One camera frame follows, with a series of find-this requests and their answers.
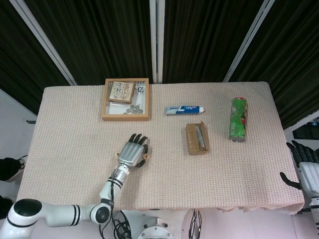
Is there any open brown cardboard box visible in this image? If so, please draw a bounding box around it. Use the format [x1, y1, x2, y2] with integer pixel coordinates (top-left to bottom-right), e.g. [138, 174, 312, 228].
[184, 120, 210, 156]

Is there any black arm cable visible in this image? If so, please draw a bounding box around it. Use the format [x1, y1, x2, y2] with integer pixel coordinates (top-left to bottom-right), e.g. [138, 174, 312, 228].
[99, 171, 119, 239]

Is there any beige woven tablecloth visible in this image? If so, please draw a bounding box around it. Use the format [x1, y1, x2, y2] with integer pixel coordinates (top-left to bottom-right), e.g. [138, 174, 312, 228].
[14, 81, 305, 215]

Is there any dark pleated curtain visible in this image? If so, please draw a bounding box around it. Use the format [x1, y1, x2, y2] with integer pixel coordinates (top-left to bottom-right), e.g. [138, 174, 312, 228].
[0, 0, 72, 115]
[23, 0, 153, 85]
[229, 0, 319, 130]
[161, 0, 269, 84]

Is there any black bag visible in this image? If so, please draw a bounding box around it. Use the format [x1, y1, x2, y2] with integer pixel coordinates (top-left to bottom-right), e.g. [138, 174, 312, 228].
[292, 121, 319, 147]

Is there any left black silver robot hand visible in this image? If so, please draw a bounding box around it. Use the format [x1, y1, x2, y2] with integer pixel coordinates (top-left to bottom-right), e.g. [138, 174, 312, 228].
[116, 133, 151, 168]

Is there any white sneaker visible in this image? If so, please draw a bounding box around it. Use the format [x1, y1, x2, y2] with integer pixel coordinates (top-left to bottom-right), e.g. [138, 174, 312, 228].
[9, 155, 28, 184]

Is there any black trouser leg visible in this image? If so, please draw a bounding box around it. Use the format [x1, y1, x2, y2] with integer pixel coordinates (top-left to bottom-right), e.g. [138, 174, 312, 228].
[0, 195, 14, 221]
[0, 157, 20, 182]

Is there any black cable bundle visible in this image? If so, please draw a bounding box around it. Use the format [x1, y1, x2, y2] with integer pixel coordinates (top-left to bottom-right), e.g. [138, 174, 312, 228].
[189, 209, 203, 236]
[111, 210, 133, 239]

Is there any square wooden frame tray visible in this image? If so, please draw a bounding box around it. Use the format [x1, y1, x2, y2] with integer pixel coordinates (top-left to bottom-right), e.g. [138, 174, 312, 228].
[101, 78, 150, 122]

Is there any brown calligraphy card box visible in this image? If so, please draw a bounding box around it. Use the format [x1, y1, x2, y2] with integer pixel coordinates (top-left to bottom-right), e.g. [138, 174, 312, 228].
[107, 81, 136, 105]

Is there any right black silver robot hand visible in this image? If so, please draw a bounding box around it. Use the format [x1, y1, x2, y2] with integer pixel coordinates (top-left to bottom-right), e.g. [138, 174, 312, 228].
[279, 140, 319, 198]

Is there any white frame post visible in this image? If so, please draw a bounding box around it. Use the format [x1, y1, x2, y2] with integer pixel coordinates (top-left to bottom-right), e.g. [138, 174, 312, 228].
[149, 0, 165, 84]
[223, 0, 276, 83]
[8, 0, 77, 86]

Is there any blue white toothpaste tube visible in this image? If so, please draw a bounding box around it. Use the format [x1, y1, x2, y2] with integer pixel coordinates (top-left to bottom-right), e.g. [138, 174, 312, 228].
[163, 105, 206, 116]

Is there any clear plastic bag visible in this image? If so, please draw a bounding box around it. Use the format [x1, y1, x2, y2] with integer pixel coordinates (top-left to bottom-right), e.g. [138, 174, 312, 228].
[195, 125, 207, 147]

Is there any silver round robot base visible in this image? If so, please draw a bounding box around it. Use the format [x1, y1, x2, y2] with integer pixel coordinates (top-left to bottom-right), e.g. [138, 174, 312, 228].
[137, 216, 175, 239]

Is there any green chip can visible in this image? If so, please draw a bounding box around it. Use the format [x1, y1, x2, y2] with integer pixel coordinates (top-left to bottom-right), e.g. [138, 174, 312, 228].
[228, 97, 249, 143]

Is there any silver coin pile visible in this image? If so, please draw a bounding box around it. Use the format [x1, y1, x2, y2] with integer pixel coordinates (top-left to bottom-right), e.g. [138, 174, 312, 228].
[123, 104, 143, 115]

